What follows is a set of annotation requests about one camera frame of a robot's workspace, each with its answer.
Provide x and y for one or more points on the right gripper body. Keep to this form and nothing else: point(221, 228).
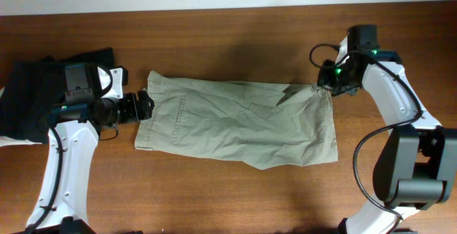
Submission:
point(335, 78)

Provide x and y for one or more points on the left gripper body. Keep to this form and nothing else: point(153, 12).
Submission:
point(127, 108)

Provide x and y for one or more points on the khaki shorts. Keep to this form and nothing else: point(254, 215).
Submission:
point(261, 124)

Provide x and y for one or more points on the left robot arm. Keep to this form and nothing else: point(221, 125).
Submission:
point(73, 137)

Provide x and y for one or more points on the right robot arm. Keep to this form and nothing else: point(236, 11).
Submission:
point(417, 166)

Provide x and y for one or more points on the black folded garment beneath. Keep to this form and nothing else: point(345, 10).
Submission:
point(104, 57)

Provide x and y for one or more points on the dark folded garment top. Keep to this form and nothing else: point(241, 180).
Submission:
point(29, 95)

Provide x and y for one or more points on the white cloth under pile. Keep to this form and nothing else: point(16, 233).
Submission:
point(10, 141)

